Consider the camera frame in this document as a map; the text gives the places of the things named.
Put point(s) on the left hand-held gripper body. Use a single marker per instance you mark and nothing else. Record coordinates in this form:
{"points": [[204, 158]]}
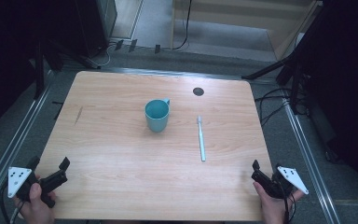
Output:
{"points": [[54, 179]]}

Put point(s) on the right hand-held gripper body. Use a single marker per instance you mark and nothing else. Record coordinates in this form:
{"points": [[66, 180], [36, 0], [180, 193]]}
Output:
{"points": [[268, 185]]}

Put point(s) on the light blue toothbrush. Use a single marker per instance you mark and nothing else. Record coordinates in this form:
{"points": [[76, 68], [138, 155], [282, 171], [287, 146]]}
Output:
{"points": [[201, 140]]}

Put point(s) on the teal cup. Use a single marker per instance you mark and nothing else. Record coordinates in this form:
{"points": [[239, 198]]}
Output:
{"points": [[157, 119]]}

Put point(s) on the person's right hand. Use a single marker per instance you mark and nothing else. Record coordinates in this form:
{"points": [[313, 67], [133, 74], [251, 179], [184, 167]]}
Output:
{"points": [[275, 210]]}

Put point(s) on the person's left hand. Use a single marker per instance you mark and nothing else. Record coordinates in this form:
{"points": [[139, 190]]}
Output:
{"points": [[37, 211]]}

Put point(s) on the black metal stand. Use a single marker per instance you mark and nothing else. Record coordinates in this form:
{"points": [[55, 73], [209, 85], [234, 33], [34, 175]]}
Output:
{"points": [[294, 84], [39, 71]]}

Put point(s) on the dark round table grommet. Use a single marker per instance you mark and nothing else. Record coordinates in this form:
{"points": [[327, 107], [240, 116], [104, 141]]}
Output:
{"points": [[198, 91]]}

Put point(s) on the black tape strip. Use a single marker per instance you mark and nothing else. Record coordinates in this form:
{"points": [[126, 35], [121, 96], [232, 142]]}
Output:
{"points": [[118, 45], [132, 45], [157, 48]]}

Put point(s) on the dark cabinet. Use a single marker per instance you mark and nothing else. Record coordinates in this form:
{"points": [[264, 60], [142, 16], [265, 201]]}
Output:
{"points": [[96, 25]]}

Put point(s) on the light wooden furniture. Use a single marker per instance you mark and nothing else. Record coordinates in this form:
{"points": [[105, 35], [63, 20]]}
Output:
{"points": [[248, 15]]}

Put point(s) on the metal floor rail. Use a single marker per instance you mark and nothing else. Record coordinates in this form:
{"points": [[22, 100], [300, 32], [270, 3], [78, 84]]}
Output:
{"points": [[12, 146], [310, 161]]}

